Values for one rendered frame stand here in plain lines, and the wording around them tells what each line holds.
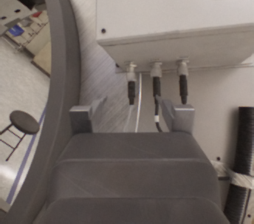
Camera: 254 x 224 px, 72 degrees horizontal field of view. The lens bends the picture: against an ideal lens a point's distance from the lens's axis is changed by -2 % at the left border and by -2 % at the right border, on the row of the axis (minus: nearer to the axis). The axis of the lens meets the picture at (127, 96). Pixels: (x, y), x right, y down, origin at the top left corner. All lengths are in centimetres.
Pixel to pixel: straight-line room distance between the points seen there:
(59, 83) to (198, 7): 21
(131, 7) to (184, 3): 5
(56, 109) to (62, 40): 11
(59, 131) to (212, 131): 23
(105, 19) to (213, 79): 18
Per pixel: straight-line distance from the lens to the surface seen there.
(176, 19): 18
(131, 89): 25
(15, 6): 97
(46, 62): 523
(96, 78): 31
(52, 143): 29
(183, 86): 25
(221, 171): 29
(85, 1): 39
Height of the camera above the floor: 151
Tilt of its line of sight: 4 degrees down
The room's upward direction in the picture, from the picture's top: 45 degrees clockwise
